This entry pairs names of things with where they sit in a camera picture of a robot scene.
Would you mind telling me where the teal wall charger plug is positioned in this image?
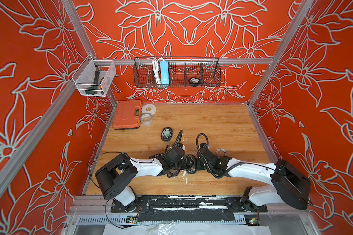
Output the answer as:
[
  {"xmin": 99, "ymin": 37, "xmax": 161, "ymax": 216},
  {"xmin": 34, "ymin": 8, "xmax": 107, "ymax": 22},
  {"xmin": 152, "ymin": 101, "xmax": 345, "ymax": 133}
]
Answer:
[{"xmin": 162, "ymin": 130, "xmax": 172, "ymax": 139}]

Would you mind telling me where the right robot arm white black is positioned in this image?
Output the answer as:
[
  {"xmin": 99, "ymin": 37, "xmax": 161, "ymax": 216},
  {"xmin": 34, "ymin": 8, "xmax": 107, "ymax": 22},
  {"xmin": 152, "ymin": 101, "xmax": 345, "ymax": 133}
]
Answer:
[{"xmin": 197, "ymin": 144, "xmax": 311, "ymax": 212}]

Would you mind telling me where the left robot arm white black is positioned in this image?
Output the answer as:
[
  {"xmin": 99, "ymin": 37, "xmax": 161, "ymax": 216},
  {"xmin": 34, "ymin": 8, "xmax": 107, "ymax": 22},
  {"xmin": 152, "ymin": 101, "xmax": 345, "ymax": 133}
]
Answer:
[{"xmin": 95, "ymin": 144, "xmax": 185, "ymax": 208}]

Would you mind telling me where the clear tape roll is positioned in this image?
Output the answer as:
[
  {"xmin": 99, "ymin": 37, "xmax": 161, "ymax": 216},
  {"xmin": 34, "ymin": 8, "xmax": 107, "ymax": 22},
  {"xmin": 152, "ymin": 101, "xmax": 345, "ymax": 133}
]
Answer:
[{"xmin": 140, "ymin": 113, "xmax": 153, "ymax": 126}]

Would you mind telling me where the white tape roll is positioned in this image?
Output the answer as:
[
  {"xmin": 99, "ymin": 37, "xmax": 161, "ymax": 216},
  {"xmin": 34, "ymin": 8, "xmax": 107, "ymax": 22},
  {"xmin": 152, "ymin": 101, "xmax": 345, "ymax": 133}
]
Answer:
[{"xmin": 141, "ymin": 104, "xmax": 156, "ymax": 115}]

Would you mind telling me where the orange plastic tool case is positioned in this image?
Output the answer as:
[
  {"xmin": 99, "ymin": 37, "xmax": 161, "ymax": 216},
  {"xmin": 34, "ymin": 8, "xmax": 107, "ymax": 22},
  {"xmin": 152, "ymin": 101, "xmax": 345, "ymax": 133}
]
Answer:
[{"xmin": 112, "ymin": 100, "xmax": 142, "ymax": 130}]

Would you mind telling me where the light blue power bank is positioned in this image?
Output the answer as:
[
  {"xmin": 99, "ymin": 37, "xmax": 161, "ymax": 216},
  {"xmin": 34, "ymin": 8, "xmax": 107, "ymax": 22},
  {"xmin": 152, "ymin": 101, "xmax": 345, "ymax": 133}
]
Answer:
[{"xmin": 160, "ymin": 61, "xmax": 170, "ymax": 86}]

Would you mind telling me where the dark green flashlight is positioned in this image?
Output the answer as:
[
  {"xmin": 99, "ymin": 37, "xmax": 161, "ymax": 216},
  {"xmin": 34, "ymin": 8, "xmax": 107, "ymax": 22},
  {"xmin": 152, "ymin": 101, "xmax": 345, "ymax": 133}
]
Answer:
[{"xmin": 85, "ymin": 70, "xmax": 100, "ymax": 95}]

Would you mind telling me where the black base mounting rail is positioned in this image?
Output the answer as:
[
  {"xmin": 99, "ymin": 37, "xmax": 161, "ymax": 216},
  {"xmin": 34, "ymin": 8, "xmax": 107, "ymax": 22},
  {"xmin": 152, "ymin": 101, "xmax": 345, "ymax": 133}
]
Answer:
[{"xmin": 110, "ymin": 195, "xmax": 268, "ymax": 226}]

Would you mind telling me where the black wire wall basket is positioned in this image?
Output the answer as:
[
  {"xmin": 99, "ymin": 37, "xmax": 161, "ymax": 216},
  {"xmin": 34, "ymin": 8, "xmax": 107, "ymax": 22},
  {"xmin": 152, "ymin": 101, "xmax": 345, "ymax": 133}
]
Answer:
[{"xmin": 133, "ymin": 56, "xmax": 222, "ymax": 88}]

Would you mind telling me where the white cable in basket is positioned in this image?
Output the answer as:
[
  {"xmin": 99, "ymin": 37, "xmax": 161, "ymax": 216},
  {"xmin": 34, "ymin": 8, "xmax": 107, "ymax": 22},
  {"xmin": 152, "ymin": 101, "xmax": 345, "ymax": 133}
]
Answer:
[{"xmin": 151, "ymin": 58, "xmax": 162, "ymax": 86}]

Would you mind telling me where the clear acrylic wall box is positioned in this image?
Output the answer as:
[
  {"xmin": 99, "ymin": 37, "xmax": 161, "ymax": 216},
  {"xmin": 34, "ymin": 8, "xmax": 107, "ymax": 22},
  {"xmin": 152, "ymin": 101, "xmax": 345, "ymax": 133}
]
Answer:
[{"xmin": 72, "ymin": 55, "xmax": 116, "ymax": 97}]

